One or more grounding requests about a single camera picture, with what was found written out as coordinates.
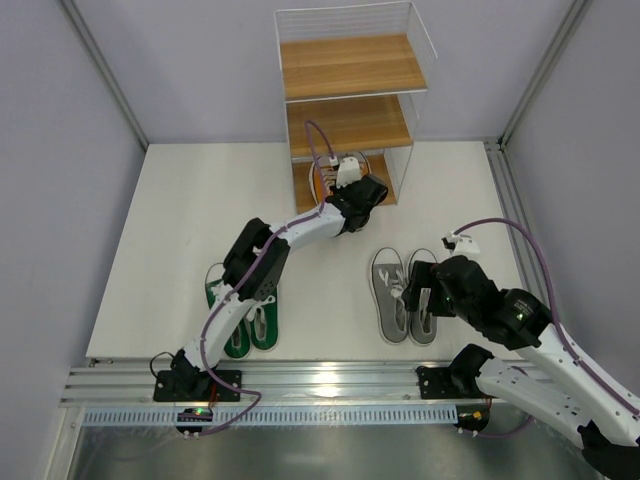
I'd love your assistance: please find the orange sneaker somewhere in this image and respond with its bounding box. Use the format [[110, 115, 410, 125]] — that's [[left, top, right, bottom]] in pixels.
[[345, 151, 371, 176], [308, 155, 337, 205]]

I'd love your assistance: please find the grey sneaker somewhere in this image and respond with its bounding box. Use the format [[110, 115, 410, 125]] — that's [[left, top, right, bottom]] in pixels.
[[408, 248, 437, 346], [369, 247, 408, 345]]

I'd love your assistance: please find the white wire wooden shoe shelf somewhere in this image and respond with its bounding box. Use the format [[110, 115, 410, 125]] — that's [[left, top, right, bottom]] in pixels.
[[275, 1, 437, 212]]

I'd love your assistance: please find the green sneaker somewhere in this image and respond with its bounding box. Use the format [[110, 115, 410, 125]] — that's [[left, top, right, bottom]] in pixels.
[[247, 292, 279, 351], [204, 263, 251, 359]]

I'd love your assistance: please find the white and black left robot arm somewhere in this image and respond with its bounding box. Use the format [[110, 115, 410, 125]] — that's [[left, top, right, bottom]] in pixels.
[[153, 174, 388, 402]]

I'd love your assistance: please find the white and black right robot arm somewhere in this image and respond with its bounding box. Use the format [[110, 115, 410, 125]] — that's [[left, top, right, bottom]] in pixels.
[[402, 255, 639, 479]]

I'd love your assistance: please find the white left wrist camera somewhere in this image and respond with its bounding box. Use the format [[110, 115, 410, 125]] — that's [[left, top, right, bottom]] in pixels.
[[335, 156, 362, 189]]

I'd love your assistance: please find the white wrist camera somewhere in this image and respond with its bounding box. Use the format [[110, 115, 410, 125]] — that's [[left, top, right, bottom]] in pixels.
[[335, 156, 362, 189], [442, 231, 481, 259]]

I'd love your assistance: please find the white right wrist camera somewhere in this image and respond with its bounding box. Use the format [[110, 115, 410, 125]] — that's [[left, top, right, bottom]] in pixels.
[[442, 231, 481, 259]]

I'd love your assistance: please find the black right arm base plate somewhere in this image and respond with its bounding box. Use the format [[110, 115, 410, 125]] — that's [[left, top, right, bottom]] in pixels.
[[416, 366, 490, 400]]

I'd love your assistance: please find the slotted grey cable duct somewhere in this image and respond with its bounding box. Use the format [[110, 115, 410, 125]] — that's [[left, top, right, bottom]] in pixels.
[[81, 404, 458, 428]]

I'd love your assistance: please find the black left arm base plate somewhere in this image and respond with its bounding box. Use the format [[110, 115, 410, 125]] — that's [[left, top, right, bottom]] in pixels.
[[152, 370, 241, 403]]

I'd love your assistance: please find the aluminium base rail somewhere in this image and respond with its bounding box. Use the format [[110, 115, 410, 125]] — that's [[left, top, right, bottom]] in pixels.
[[59, 355, 556, 409]]

